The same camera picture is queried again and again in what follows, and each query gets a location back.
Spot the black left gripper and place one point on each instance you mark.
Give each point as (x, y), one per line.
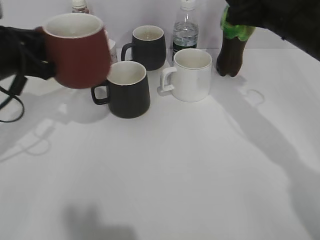
(23, 52)

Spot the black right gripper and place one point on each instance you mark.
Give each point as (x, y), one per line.
(295, 21)

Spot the red ceramic mug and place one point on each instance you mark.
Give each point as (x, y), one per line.
(78, 46)

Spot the green soda bottle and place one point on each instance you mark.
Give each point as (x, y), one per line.
(241, 32)

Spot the brown drink bottle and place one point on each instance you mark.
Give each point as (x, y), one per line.
(80, 6)

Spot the cola bottle red label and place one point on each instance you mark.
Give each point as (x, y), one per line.
(230, 58)

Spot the small white milk bottle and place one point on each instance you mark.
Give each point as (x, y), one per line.
(113, 51)

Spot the clear water bottle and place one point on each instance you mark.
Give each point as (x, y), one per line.
(186, 29)

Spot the black mug front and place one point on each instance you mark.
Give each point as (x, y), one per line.
(127, 88)

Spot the black mug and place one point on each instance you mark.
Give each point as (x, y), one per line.
(127, 88)
(148, 47)

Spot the white ceramic mug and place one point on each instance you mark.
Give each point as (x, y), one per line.
(189, 79)

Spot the black mug rear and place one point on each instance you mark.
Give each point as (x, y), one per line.
(148, 47)

